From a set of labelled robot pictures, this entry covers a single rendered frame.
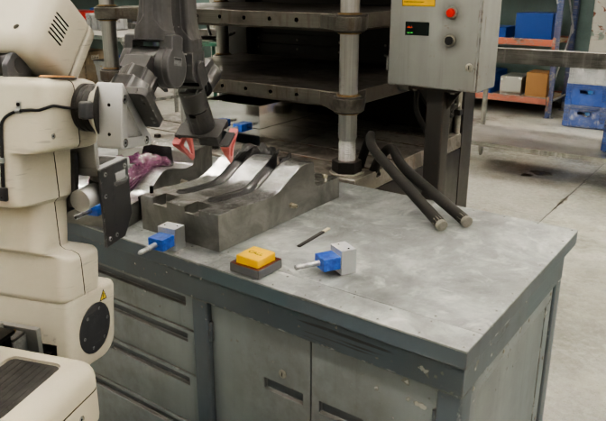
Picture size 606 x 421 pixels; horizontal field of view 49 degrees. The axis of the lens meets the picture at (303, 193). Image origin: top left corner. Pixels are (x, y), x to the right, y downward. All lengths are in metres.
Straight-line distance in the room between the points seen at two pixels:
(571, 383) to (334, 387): 1.38
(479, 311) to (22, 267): 0.86
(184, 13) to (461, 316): 0.80
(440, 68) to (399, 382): 1.07
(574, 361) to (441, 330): 1.63
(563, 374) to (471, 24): 1.36
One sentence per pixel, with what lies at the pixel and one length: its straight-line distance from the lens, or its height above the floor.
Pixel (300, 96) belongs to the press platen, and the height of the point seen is 1.01.
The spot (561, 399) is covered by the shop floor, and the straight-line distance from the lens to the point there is 2.58.
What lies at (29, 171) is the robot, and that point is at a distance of 1.24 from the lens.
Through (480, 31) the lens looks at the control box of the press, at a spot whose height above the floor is 1.25.
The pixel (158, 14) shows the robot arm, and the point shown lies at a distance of 1.28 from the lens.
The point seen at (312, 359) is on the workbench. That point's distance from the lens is 1.45.
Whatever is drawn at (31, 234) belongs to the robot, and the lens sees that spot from 1.31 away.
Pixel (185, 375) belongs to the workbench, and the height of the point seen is 0.43.
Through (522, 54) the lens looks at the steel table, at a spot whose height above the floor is 0.91.
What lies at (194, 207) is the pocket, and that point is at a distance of 1.59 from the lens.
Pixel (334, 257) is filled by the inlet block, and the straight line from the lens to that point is 1.39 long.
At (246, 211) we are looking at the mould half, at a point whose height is 0.87.
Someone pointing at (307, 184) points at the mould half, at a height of 0.88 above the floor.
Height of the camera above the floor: 1.39
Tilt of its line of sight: 18 degrees down
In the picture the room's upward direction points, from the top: straight up
